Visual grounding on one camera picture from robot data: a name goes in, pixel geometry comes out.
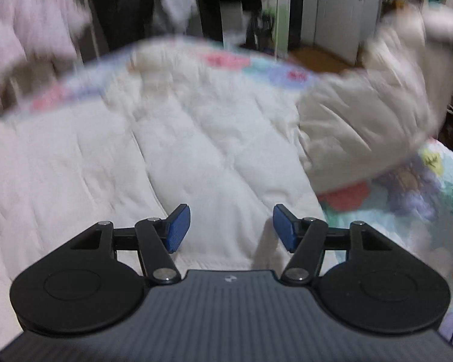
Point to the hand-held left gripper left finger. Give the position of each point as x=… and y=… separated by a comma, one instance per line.
x=178, y=230

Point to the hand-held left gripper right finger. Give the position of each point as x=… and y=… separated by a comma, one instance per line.
x=285, y=227

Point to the white puffer jacket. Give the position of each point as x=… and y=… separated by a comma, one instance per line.
x=196, y=151

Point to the dark hanging clothes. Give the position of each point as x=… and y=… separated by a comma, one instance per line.
x=117, y=7

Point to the floral quilted bed sheet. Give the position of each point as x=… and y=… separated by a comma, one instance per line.
x=419, y=203

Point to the green panel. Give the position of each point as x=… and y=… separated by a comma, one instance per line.
x=283, y=26

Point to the white wardrobe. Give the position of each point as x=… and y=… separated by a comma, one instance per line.
x=339, y=11

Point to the white hanging garment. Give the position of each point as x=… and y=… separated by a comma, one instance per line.
x=175, y=0

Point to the pink printed quilt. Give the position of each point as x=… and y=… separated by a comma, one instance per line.
x=26, y=19

